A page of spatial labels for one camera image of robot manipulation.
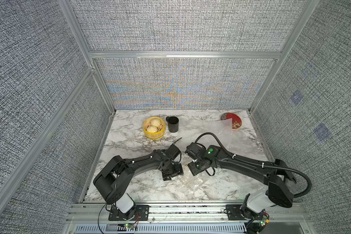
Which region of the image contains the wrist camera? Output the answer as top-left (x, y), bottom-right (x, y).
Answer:
top-left (166, 143), bottom-right (181, 160)
top-left (185, 142), bottom-right (206, 160)

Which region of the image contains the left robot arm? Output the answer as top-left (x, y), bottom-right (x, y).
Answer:
top-left (93, 146), bottom-right (183, 215)

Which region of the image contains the bubble white plate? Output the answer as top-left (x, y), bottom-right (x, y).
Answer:
top-left (180, 172), bottom-right (208, 193)

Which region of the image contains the yellow bamboo steamer basket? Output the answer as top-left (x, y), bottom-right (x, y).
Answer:
top-left (142, 117), bottom-right (166, 139)

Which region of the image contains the bubble dark red plate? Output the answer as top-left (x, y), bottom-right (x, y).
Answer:
top-left (216, 142), bottom-right (273, 180)

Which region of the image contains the steamed bun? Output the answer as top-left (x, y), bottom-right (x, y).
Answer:
top-left (146, 125), bottom-right (158, 133)
top-left (150, 118), bottom-right (162, 128)

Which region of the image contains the lower steamed bun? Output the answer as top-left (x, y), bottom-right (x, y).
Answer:
top-left (146, 125), bottom-right (158, 133)

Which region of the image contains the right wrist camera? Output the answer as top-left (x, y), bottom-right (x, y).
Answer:
top-left (185, 142), bottom-right (206, 160)

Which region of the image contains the black cup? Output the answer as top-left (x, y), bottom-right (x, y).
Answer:
top-left (166, 116), bottom-right (179, 133)

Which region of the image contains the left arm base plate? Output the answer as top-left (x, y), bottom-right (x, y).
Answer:
top-left (108, 205), bottom-right (150, 222)

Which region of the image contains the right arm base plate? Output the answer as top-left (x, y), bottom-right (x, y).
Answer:
top-left (224, 204), bottom-right (253, 220)

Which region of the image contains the red floral plate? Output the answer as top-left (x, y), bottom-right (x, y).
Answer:
top-left (220, 113), bottom-right (242, 130)

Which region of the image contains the left base circuit board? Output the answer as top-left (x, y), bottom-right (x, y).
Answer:
top-left (124, 223), bottom-right (135, 230)

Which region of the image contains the aluminium front rail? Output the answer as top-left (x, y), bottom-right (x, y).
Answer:
top-left (66, 200), bottom-right (313, 224)

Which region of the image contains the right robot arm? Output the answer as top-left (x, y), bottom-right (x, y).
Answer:
top-left (185, 143), bottom-right (312, 219)

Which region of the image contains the right base circuit board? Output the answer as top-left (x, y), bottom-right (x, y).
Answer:
top-left (258, 218), bottom-right (269, 232)

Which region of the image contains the upper steamed bun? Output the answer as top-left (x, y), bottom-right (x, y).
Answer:
top-left (150, 118), bottom-right (162, 128)

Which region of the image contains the base circuit board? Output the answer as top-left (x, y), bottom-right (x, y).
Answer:
top-left (124, 223), bottom-right (135, 230)
top-left (258, 218), bottom-right (269, 232)

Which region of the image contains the bubble wrap around orange plate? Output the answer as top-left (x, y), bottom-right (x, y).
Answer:
top-left (193, 118), bottom-right (264, 159)

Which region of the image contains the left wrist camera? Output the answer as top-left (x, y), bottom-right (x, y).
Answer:
top-left (166, 143), bottom-right (181, 160)

